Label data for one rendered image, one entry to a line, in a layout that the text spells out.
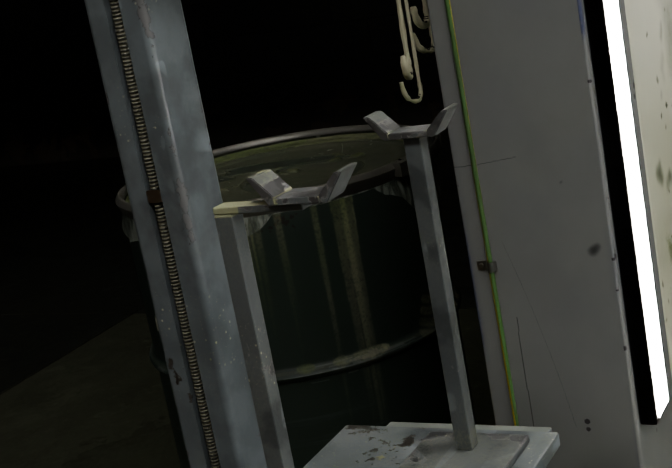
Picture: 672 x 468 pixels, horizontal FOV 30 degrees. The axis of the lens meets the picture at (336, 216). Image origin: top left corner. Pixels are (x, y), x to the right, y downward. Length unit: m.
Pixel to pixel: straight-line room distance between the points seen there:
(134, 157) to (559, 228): 0.58
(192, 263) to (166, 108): 0.13
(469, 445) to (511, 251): 0.39
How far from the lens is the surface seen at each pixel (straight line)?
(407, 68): 1.49
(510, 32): 1.43
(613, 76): 1.42
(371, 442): 1.24
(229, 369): 1.10
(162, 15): 1.05
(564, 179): 1.45
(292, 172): 2.22
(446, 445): 1.18
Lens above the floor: 1.29
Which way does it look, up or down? 13 degrees down
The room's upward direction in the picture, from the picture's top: 11 degrees counter-clockwise
